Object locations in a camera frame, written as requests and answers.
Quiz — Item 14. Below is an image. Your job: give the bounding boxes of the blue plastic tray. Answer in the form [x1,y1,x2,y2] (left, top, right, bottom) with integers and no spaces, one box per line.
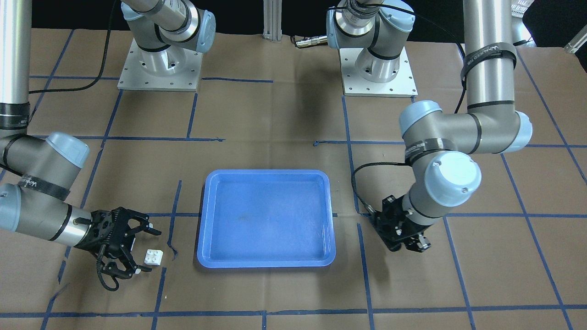
[196,169,336,268]

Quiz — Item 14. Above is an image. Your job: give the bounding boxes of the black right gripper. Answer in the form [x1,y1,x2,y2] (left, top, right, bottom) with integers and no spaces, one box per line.
[74,207,162,279]

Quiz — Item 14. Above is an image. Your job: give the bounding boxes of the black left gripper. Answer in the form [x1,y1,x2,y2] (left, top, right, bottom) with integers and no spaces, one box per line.
[375,196,432,253]

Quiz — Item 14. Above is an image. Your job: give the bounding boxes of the white building block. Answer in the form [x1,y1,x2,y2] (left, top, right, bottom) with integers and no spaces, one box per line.
[144,249,164,266]

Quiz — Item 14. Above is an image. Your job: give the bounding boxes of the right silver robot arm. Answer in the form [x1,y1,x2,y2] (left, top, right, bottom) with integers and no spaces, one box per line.
[0,0,160,281]

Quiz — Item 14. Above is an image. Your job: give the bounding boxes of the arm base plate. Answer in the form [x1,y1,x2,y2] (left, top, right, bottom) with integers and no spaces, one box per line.
[339,48,419,98]
[117,40,204,92]

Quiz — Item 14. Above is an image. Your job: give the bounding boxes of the brown paper table cover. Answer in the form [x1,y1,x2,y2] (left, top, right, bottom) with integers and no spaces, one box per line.
[1,31,586,330]

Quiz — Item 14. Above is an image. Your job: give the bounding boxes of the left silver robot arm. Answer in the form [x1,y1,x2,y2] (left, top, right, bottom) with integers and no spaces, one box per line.
[370,0,533,253]

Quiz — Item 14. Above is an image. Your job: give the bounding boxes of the aluminium frame post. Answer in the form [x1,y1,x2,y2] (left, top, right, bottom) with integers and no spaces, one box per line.
[262,0,282,43]

